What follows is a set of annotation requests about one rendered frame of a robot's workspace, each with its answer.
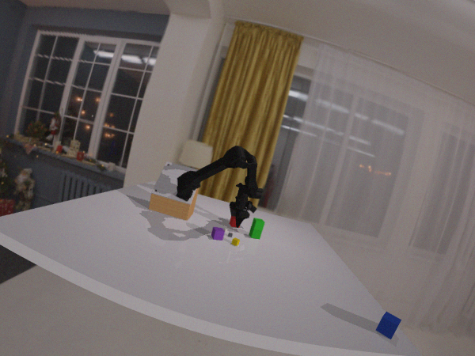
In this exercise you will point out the purple cube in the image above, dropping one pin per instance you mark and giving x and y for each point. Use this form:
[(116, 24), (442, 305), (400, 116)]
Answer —
[(217, 233)]

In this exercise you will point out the green block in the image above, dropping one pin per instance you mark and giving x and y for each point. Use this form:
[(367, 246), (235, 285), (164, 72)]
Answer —
[(258, 224), (255, 233)]

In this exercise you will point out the blue cube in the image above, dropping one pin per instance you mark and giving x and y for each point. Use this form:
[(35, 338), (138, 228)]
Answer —
[(388, 325)]

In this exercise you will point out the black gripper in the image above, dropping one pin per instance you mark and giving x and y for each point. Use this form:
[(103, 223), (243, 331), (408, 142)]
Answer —
[(238, 210)]

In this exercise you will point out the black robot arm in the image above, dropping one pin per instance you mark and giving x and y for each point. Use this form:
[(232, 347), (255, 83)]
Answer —
[(234, 157)]

